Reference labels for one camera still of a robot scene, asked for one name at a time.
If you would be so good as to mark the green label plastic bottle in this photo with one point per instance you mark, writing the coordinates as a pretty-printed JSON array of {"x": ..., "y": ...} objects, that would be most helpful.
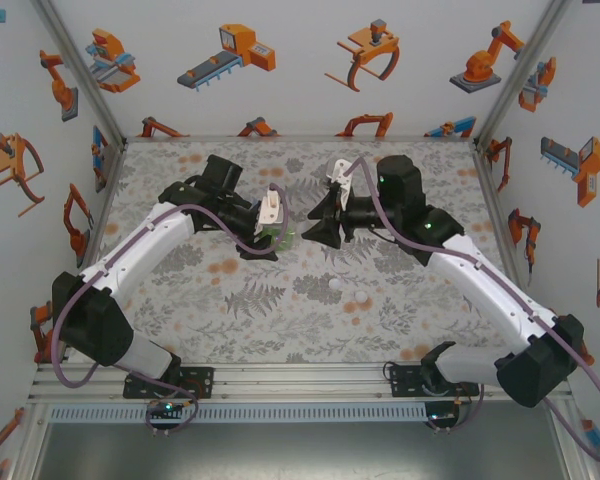
[{"x": 282, "y": 239}]

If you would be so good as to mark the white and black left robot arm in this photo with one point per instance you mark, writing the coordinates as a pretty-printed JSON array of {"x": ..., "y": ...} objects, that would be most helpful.
[{"x": 140, "y": 245}]

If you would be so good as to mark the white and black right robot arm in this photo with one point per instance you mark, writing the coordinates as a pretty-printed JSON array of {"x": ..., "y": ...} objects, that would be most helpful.
[{"x": 480, "y": 285}]

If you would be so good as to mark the small controller board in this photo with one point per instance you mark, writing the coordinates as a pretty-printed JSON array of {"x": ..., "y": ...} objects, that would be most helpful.
[
  {"x": 166, "y": 407},
  {"x": 442, "y": 414}
]

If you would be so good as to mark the grey metal panel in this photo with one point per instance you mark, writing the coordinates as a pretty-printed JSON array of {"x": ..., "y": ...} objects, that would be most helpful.
[{"x": 300, "y": 455}]

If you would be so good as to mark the thin aluminium frame rail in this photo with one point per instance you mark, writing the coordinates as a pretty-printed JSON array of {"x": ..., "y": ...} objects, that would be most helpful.
[{"x": 300, "y": 138}]

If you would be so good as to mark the aluminium table side rail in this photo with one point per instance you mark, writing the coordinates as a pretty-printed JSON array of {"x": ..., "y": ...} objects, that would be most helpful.
[
  {"x": 107, "y": 190},
  {"x": 495, "y": 210}
]

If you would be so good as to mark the wide aluminium frame rail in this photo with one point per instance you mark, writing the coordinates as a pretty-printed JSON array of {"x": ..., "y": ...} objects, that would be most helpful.
[{"x": 300, "y": 380}]

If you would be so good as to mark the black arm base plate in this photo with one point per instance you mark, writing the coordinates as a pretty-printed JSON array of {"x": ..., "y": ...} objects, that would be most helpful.
[
  {"x": 200, "y": 382},
  {"x": 405, "y": 381}
]

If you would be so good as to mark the aluminium frame post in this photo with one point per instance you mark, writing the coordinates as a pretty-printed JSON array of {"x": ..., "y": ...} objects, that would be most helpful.
[
  {"x": 84, "y": 75},
  {"x": 521, "y": 75}
]

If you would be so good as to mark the aluminium frame leg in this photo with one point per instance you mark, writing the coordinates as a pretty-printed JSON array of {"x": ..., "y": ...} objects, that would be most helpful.
[
  {"x": 30, "y": 440},
  {"x": 572, "y": 450}
]

